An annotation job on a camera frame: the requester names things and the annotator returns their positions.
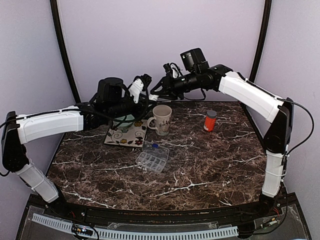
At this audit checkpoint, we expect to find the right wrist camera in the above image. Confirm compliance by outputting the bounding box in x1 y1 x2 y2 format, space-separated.
163 62 183 78

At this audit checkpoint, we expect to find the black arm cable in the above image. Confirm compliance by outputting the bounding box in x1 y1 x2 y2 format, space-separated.
282 98 315 158

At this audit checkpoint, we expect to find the right black frame post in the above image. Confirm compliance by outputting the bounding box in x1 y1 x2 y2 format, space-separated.
249 0 272 83

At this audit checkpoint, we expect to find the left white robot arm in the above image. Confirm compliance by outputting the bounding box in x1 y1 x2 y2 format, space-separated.
1 74 152 218

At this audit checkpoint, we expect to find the white slotted cable duct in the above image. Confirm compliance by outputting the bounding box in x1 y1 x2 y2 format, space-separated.
31 213 239 240

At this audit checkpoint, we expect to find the black frame post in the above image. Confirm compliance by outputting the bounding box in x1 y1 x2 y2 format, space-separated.
49 0 81 103
249 0 272 83

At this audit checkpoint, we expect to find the cream ceramic mug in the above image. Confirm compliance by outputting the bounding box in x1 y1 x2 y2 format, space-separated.
146 104 172 136

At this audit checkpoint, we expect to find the clear plastic pill organizer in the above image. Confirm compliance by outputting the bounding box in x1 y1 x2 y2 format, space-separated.
135 141 170 173

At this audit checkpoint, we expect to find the light green ceramic bowl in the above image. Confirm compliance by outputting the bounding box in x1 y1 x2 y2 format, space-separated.
112 114 135 133

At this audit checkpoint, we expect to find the floral rectangular ceramic plate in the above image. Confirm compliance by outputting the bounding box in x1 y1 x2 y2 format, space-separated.
104 119 147 148

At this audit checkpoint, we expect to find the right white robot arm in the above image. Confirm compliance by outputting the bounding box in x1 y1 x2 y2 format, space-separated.
150 48 294 198

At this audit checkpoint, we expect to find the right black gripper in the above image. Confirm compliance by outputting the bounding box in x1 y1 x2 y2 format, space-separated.
150 71 200 101

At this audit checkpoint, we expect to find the orange pill bottle grey cap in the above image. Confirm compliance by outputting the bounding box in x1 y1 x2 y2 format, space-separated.
203 110 217 132

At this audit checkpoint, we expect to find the small white pill bottle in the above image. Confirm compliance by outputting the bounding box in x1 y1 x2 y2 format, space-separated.
148 94 159 101

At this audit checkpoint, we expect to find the left black frame post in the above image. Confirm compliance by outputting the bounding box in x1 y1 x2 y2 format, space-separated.
49 0 81 103

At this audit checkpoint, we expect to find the black front rail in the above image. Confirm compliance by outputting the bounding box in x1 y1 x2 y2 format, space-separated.
44 202 285 225

